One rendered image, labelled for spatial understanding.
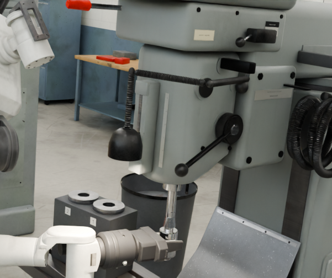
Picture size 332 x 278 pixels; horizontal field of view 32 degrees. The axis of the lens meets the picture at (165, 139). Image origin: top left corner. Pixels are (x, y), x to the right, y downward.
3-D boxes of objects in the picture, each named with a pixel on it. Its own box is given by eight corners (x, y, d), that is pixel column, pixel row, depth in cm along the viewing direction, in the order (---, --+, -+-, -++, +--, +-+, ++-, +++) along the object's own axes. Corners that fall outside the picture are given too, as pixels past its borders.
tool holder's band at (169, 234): (179, 236, 142) (179, 233, 141) (161, 236, 141) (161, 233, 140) (175, 229, 146) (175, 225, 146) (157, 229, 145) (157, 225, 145)
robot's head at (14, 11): (14, 55, 119) (30, 41, 114) (-3, 18, 119) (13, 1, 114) (38, 50, 124) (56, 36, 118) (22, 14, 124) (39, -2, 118)
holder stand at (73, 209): (104, 283, 158) (110, 215, 153) (50, 256, 170) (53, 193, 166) (132, 269, 167) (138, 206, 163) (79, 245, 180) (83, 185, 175)
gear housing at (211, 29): (185, 52, 115) (191, 1, 113) (112, 38, 132) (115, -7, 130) (284, 53, 138) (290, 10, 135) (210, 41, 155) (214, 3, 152)
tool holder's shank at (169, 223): (176, 231, 142) (180, 189, 139) (163, 231, 141) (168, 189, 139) (173, 226, 145) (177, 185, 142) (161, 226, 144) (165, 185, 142)
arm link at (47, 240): (94, 235, 128) (33, 233, 128) (93, 273, 130) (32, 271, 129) (96, 226, 135) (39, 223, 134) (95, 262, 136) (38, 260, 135)
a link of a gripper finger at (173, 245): (180, 250, 144) (159, 253, 141) (182, 238, 143) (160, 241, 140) (184, 252, 142) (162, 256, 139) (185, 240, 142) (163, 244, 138)
